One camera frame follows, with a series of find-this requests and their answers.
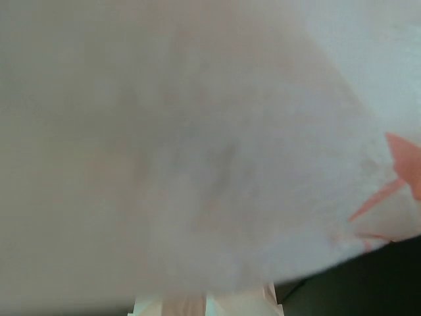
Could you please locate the pink plastic bag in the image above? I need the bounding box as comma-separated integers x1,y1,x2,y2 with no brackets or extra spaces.
1,1,420,315

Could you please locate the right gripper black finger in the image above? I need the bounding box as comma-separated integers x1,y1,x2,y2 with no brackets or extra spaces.
275,237,420,316

